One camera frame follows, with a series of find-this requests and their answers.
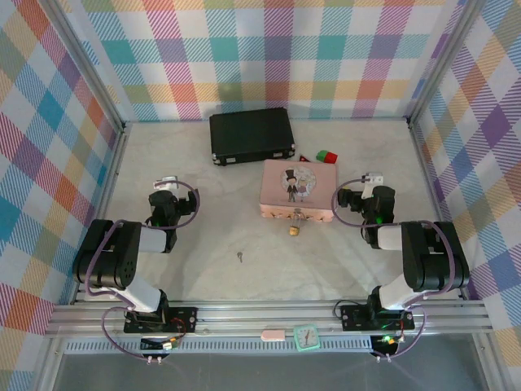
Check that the black hard case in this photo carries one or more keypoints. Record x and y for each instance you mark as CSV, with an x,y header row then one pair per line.
x,y
250,132

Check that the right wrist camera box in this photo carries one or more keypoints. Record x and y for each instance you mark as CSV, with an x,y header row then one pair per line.
x,y
374,178

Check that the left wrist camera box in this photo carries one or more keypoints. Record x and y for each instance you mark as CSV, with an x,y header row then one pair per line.
x,y
167,181

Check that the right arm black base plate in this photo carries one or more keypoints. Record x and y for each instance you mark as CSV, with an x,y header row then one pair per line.
x,y
354,317

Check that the aluminium corner post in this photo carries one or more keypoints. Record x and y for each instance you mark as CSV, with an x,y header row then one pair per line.
x,y
89,69
443,61

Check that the small silver key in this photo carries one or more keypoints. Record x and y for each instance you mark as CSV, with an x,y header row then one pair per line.
x,y
240,256

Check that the pink wedding couple box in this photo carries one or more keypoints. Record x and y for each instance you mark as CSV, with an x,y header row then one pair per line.
x,y
299,183

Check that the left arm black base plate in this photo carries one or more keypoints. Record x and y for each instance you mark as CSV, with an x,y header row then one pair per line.
x,y
185,319

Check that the pink eraser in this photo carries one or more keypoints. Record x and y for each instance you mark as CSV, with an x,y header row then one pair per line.
x,y
273,335

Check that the red and green block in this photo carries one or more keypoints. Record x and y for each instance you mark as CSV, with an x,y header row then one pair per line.
x,y
327,156

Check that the aluminium mounting rail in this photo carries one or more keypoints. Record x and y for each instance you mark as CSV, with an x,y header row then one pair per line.
x,y
252,317

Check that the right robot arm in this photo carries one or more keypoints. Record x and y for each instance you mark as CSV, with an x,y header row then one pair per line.
x,y
431,260

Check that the teal square clock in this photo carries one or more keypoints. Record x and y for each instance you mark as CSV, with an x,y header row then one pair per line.
x,y
307,337

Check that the brass padlock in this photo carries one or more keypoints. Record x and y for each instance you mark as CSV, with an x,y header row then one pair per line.
x,y
295,230

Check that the aluminium floor rail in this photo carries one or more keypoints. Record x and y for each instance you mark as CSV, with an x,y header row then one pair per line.
x,y
425,175
110,183

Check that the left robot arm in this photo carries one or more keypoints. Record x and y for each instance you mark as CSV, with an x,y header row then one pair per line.
x,y
102,254

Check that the dark triangular block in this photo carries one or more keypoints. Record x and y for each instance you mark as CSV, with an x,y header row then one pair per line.
x,y
304,158

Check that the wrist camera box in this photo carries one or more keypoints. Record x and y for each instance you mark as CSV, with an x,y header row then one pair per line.
x,y
374,178
167,181

